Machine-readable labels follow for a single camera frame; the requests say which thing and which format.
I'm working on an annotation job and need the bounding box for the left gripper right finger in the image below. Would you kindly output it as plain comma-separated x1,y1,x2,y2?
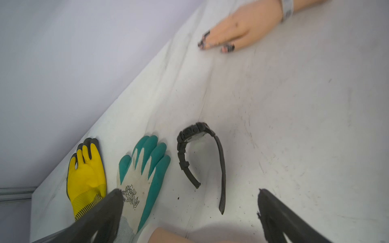
257,189,330,243

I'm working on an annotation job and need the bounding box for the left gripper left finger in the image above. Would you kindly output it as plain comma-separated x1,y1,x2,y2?
36,189,124,243

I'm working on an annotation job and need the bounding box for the black wrist watch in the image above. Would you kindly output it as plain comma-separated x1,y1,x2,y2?
177,122,227,215

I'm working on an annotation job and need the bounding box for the yellow black work glove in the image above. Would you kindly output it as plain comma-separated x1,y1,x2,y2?
66,138,107,221

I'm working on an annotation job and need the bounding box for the green white garden glove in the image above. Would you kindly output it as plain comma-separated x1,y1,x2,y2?
114,135,171,243

